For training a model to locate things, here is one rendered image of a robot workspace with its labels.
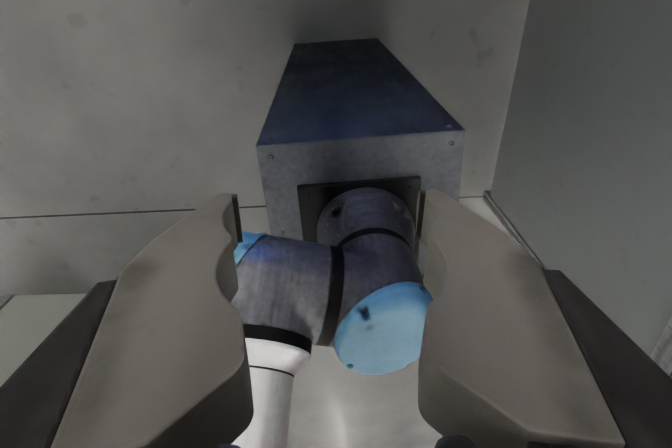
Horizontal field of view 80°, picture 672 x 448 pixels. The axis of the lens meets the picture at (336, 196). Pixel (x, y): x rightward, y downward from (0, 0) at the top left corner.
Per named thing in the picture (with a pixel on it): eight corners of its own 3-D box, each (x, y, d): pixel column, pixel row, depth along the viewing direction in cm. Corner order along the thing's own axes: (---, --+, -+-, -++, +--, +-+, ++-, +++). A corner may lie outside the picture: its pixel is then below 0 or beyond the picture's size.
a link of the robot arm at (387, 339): (402, 308, 58) (425, 392, 46) (310, 295, 56) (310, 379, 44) (429, 240, 53) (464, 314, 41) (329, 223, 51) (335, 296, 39)
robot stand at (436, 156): (378, 118, 159) (451, 291, 72) (302, 124, 160) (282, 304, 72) (377, 37, 145) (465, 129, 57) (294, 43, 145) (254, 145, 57)
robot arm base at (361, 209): (407, 268, 67) (421, 310, 59) (316, 270, 67) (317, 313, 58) (417, 186, 60) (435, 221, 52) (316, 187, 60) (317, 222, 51)
